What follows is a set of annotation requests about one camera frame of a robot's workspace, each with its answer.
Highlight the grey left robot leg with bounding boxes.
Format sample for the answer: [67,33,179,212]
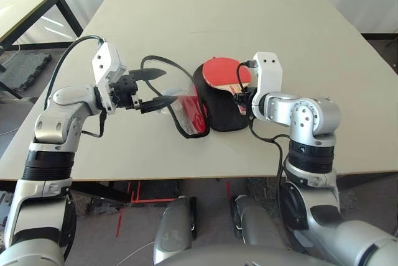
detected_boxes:
[153,196,197,257]

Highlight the clear plastic wrapper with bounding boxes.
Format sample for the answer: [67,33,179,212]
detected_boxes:
[157,88,189,114]

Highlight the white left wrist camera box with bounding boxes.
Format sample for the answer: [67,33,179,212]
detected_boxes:
[92,41,130,115]

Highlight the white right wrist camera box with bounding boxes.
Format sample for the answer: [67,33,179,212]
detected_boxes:
[251,51,283,119]

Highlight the grey robot torso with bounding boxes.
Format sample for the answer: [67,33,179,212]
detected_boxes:
[152,242,340,266]

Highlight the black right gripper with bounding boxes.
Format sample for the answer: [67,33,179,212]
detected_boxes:
[235,89,256,114]

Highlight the black-framed side table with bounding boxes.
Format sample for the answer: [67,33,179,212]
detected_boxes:
[0,0,84,102]

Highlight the black left wrist camera cable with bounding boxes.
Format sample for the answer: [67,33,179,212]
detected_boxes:
[45,35,108,139]

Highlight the grey right robot leg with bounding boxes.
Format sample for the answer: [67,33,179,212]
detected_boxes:
[231,195,290,251]

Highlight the red and black paddle case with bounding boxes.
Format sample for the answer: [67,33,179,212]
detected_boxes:
[140,55,251,140]

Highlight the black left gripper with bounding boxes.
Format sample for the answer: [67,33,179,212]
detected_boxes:
[109,68,180,114]

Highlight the grey robot leg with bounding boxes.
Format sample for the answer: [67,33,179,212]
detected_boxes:
[153,196,197,257]
[231,195,290,251]

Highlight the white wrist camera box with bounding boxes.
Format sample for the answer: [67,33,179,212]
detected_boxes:
[251,51,283,119]
[92,41,130,115]

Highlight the red ping-pong paddle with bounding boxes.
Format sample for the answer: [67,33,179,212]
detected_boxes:
[201,56,252,115]

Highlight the grey foam floor mat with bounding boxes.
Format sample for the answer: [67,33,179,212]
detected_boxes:
[0,51,52,93]

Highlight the thin white floor cable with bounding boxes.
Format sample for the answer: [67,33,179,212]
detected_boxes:
[119,242,155,266]

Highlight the dark speckled floor mat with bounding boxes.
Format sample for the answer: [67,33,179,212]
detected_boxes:
[247,177,289,204]

